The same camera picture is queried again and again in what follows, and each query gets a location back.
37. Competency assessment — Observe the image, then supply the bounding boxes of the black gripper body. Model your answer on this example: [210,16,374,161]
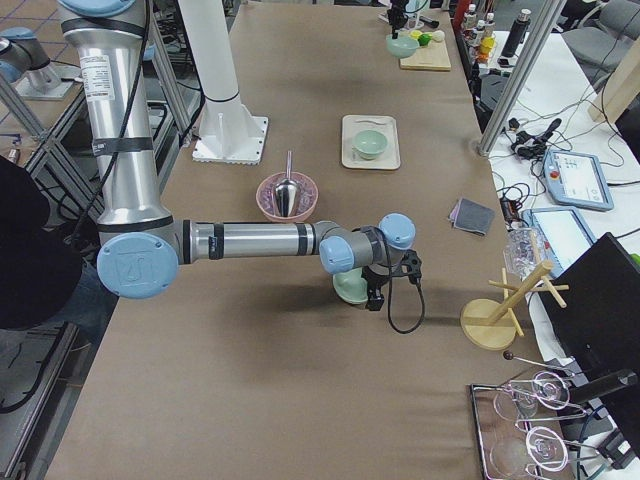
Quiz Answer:
[361,251,421,299]

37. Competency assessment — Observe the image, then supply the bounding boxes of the green bowl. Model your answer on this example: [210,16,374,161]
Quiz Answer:
[352,130,388,160]
[385,34,420,59]
[332,267,368,305]

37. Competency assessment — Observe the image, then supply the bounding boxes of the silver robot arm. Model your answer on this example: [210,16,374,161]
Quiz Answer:
[58,1,421,310]
[1,27,77,101]

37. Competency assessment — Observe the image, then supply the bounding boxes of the grey and purple cloths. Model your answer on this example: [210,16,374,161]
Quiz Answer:
[448,198,495,236]

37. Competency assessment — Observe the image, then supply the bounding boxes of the wooden mug tree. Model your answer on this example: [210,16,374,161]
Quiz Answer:
[460,258,569,351]

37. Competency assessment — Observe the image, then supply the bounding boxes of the cream rabbit tray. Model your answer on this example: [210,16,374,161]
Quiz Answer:
[341,114,401,170]

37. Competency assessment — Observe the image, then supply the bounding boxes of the clear glass mug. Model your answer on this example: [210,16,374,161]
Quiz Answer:
[503,228,548,279]

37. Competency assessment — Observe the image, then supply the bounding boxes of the green bowl on tray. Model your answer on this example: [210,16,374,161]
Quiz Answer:
[352,130,388,160]

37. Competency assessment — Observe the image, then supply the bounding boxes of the pink bowl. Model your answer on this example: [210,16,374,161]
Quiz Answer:
[255,171,320,224]

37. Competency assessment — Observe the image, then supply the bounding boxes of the metal ice scoop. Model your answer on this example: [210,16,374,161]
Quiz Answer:
[273,150,300,217]

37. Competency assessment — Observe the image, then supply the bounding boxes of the blue teach pendant near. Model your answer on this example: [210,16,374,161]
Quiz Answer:
[522,206,596,278]

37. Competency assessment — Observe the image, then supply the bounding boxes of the blue teach pendant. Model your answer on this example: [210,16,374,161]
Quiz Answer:
[543,149,614,211]
[522,206,596,278]

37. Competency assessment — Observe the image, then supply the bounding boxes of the blue teach pendant far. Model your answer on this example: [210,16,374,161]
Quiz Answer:
[543,149,614,211]

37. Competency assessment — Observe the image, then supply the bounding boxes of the black monitor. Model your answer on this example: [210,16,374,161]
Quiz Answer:
[538,231,640,381]

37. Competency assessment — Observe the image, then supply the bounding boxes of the wooden cutting board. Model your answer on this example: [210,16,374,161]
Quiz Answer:
[400,40,451,72]

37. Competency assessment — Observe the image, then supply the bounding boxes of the green lime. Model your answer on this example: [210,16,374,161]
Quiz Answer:
[418,33,432,47]

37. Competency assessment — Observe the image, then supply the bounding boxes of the white garlic bulb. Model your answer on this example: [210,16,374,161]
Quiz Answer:
[431,30,445,43]

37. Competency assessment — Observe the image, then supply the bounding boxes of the black water bottle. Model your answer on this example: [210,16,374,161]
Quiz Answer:
[500,8,531,58]

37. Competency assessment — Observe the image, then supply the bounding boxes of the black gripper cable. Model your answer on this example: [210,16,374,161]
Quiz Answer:
[384,239,426,334]

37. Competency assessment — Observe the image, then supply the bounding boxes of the wire glass rack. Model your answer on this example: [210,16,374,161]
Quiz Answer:
[467,351,632,480]

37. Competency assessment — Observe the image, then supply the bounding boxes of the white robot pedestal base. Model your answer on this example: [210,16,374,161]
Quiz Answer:
[179,0,269,166]

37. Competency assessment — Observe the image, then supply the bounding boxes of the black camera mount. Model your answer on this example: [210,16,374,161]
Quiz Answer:
[386,0,430,40]

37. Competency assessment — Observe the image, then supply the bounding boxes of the aluminium frame post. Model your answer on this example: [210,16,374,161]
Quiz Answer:
[477,0,566,157]

